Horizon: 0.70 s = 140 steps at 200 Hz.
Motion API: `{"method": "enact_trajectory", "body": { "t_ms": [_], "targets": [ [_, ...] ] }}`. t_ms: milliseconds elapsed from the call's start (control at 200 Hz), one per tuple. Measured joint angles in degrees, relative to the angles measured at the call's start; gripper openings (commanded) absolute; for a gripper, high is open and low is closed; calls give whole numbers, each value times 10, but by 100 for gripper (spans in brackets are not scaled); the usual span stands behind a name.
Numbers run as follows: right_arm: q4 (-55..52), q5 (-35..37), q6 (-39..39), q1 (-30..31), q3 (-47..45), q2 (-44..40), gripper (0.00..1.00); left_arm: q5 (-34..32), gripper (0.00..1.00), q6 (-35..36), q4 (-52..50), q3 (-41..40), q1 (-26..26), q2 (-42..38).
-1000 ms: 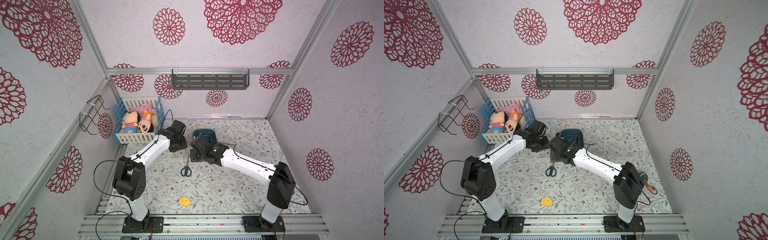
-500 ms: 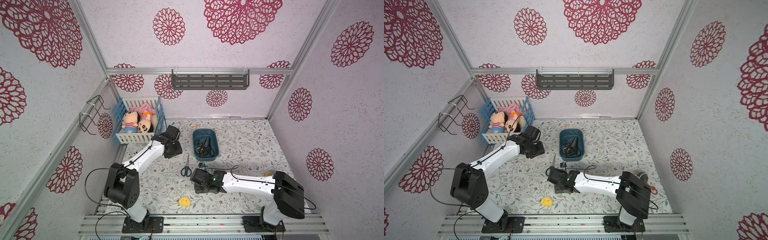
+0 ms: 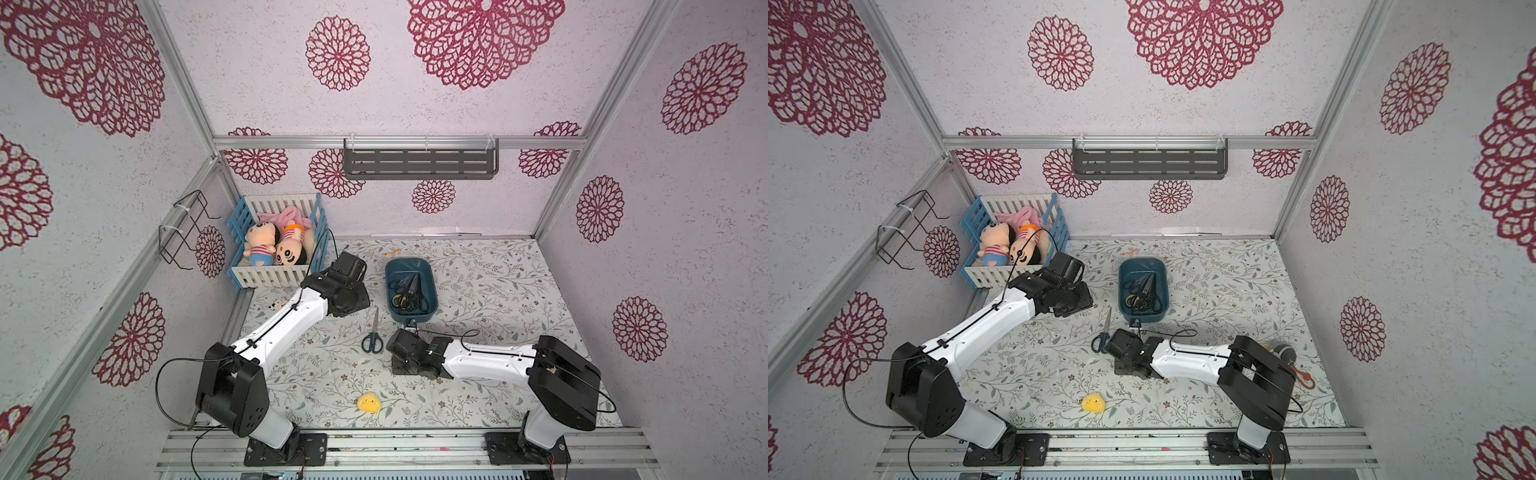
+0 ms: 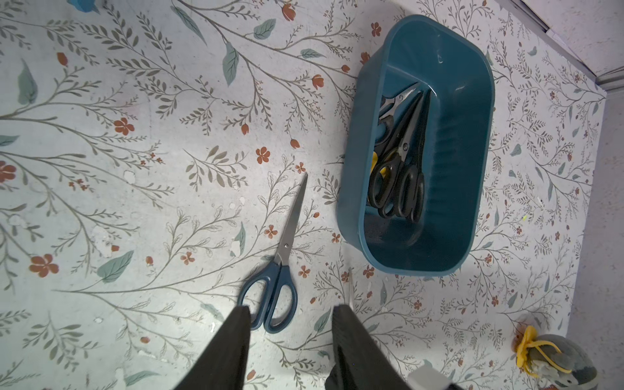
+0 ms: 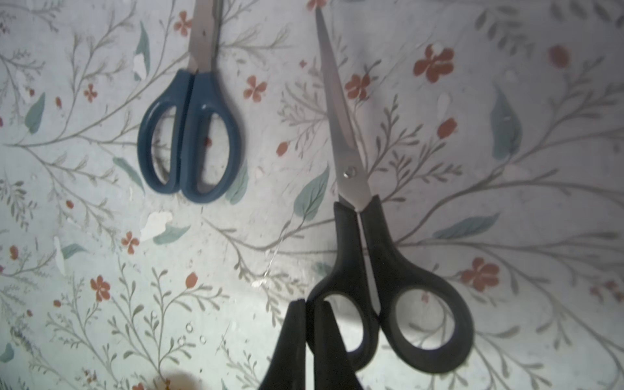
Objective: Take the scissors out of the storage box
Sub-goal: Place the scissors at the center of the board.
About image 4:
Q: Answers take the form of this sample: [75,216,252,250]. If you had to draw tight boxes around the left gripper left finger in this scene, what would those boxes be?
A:
[175,305,251,390]

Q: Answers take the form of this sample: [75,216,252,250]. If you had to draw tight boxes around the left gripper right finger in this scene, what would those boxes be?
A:
[325,305,409,390]

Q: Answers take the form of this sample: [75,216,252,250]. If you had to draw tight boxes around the blue handled scissors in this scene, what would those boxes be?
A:
[237,174,308,334]

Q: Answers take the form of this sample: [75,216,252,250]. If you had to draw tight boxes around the large black scissors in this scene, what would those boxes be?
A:
[379,91,431,224]

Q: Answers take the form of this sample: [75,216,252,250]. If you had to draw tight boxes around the black handled steel scissors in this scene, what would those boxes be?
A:
[367,92,423,211]

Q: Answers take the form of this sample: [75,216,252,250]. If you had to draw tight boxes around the teal plastic storage box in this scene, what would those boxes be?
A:
[336,15,495,277]

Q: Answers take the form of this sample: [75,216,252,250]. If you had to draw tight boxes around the small black handled scissors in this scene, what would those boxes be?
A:
[379,82,420,121]

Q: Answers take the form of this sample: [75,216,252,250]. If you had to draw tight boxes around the grey yellow toy duck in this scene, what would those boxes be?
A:
[514,325,600,389]

